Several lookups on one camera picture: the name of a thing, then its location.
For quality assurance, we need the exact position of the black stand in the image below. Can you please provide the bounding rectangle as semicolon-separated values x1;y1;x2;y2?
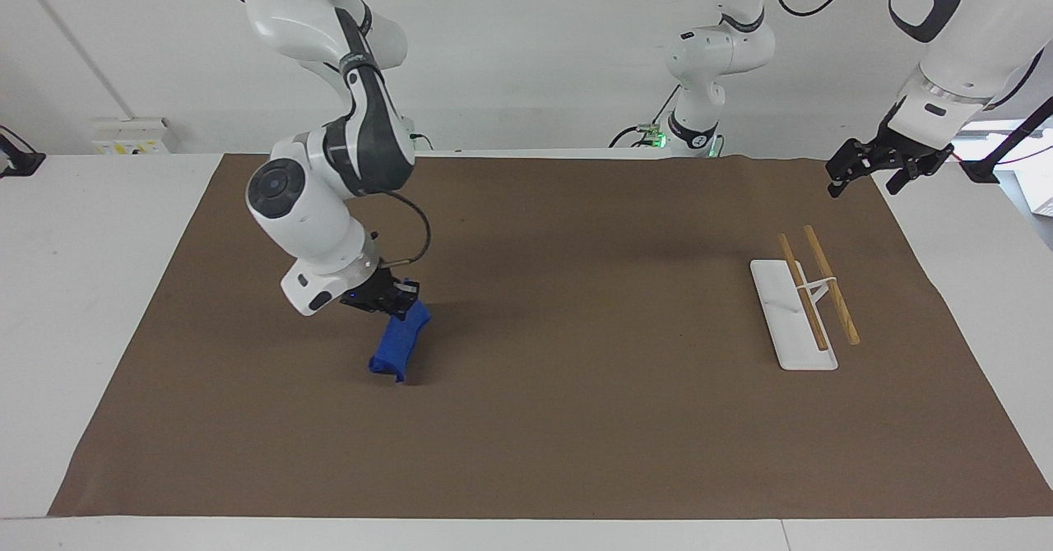
958;95;1053;184
0;125;47;178

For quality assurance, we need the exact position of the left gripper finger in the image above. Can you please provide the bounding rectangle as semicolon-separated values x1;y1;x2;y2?
887;155;948;195
826;138;886;199

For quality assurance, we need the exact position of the white rack with wooden rods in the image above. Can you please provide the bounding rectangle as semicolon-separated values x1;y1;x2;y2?
749;225;861;372

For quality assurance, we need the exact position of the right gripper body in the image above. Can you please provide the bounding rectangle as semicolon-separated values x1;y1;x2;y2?
340;266;397;315

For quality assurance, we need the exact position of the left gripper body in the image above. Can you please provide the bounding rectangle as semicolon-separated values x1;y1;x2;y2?
873;115;956;174

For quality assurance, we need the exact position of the white wall socket box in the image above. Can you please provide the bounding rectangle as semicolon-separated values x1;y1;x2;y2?
90;117;179;155

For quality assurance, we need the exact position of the blue towel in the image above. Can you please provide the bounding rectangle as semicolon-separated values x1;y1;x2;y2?
367;299;434;385

